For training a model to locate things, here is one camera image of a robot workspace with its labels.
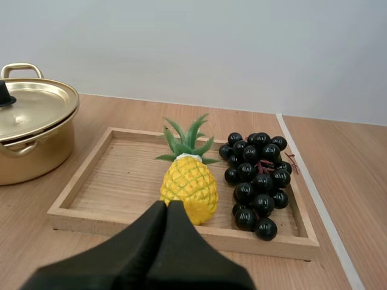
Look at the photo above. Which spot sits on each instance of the bunch of dark toy grapes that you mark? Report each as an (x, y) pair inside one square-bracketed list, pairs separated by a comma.
[(257, 187)]

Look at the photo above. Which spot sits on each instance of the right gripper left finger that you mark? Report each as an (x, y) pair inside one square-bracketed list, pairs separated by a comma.
[(121, 256)]

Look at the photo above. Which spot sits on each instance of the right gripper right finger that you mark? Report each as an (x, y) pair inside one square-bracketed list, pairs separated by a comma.
[(193, 259)]

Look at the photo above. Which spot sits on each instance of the gold lid with black knob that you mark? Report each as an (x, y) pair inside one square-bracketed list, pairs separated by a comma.
[(33, 108)]

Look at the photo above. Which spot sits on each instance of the shallow wooden tray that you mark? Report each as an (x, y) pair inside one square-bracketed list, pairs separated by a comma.
[(121, 181)]

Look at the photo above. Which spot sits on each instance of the yellow toy pineapple green crown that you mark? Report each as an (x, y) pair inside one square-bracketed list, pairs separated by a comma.
[(190, 181)]

